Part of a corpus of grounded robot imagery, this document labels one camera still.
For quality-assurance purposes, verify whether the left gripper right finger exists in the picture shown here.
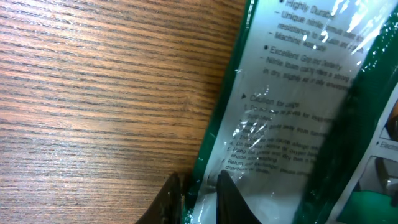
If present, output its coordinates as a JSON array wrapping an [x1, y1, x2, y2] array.
[[216, 170, 261, 224]]

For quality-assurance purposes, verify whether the green sponge pack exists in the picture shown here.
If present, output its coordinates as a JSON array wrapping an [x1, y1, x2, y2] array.
[[182, 0, 397, 223]]

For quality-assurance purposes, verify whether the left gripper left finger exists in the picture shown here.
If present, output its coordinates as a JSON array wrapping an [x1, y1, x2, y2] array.
[[136, 172, 182, 224]]

